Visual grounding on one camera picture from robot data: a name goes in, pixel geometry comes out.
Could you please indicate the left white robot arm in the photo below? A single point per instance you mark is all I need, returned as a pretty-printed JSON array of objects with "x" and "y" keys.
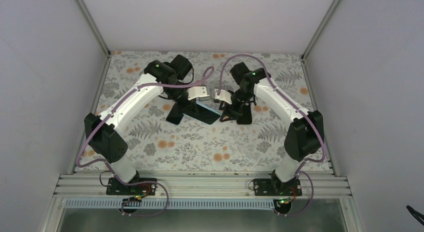
[{"x": 103, "y": 131}]

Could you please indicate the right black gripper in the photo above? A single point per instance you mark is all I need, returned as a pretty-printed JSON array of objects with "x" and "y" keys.
[{"x": 225, "y": 113}]

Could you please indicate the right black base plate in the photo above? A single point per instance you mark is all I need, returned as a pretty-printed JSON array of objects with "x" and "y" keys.
[{"x": 263, "y": 187}]

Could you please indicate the floral patterned table mat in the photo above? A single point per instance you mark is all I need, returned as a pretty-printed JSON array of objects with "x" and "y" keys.
[{"x": 157, "y": 145}]

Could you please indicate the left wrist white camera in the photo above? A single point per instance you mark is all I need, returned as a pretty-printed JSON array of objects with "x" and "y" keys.
[{"x": 200, "y": 93}]

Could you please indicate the black phone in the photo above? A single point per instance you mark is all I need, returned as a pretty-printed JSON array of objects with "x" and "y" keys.
[{"x": 174, "y": 117}]

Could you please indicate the wrist white camera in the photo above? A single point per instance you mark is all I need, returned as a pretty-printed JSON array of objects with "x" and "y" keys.
[
  {"x": 200, "y": 93},
  {"x": 222, "y": 96}
]

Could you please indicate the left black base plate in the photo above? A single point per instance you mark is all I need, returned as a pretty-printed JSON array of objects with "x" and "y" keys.
[{"x": 114, "y": 187}]

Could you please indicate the perforated grey cable tray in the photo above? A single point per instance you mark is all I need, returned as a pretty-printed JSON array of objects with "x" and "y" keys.
[{"x": 172, "y": 204}]

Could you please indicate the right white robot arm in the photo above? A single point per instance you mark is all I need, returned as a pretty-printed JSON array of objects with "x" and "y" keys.
[{"x": 305, "y": 129}]

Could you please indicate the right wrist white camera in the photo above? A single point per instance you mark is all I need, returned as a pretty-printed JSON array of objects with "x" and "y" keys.
[{"x": 222, "y": 96}]

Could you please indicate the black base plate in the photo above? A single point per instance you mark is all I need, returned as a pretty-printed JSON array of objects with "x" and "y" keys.
[
  {"x": 114, "y": 187},
  {"x": 263, "y": 187}
]

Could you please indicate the black object at corner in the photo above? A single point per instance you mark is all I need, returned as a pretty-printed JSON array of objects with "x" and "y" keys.
[{"x": 416, "y": 214}]

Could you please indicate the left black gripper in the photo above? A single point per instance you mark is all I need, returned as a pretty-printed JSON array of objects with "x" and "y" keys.
[{"x": 194, "y": 105}]

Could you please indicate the aluminium front rail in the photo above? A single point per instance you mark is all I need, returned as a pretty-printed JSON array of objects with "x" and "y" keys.
[{"x": 211, "y": 185}]

